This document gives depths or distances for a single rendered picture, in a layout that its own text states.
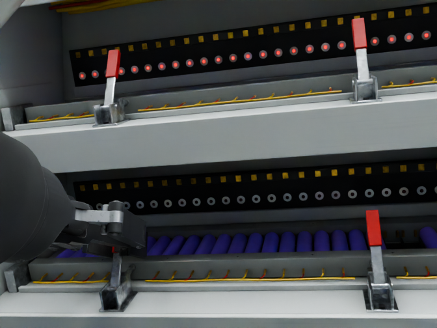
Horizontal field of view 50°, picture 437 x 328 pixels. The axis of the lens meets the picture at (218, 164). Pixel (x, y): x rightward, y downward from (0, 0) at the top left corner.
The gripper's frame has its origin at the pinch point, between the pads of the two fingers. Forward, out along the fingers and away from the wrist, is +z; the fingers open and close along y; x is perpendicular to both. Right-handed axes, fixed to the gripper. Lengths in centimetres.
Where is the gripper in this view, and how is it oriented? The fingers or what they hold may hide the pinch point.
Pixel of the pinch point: (117, 241)
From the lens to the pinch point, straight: 52.9
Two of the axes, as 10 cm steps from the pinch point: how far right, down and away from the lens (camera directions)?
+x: 0.0, -9.6, 2.9
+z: 2.3, 2.8, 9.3
